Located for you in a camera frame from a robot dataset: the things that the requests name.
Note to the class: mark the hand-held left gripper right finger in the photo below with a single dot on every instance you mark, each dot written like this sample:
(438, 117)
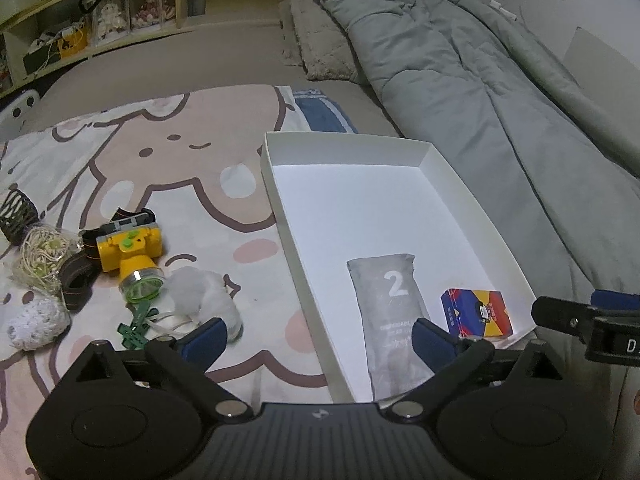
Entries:
(429, 342)

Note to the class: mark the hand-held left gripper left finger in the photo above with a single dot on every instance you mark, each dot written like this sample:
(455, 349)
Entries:
(206, 337)

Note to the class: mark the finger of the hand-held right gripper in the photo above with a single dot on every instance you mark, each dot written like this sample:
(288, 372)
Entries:
(565, 314)
(615, 301)

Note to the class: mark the white cardboard box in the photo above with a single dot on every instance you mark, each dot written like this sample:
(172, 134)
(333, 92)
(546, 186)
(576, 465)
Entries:
(375, 200)

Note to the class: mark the white speckled yarn ball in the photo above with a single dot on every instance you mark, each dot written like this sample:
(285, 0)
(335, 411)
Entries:
(37, 322)

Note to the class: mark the white fluffy pouch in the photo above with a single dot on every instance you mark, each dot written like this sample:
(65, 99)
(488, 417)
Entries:
(192, 287)

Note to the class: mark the grey plastic packet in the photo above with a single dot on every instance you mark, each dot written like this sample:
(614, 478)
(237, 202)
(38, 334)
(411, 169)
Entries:
(390, 305)

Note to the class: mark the colourful small card box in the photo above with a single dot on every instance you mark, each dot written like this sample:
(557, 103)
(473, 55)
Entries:
(475, 310)

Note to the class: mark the green plastic clip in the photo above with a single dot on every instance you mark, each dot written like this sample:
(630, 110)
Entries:
(135, 327)

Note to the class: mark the printed cartoon blanket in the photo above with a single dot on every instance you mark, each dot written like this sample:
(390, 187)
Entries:
(175, 170)

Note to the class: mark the blue cloth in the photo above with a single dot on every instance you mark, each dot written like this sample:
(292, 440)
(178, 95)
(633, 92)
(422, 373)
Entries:
(322, 115)

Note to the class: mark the grey duvet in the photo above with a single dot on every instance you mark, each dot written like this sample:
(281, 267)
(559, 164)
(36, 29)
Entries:
(450, 60)

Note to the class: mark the grey quilted pillow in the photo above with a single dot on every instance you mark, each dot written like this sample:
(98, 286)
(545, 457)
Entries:
(320, 45)

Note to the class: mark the dark green box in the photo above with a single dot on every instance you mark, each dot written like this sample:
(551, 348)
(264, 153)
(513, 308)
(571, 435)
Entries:
(40, 62)

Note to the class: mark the yellow paper bag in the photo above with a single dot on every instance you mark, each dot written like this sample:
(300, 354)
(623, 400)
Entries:
(74, 42)

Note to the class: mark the clear display case with figure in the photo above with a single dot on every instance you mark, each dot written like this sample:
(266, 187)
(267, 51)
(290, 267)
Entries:
(152, 7)
(111, 17)

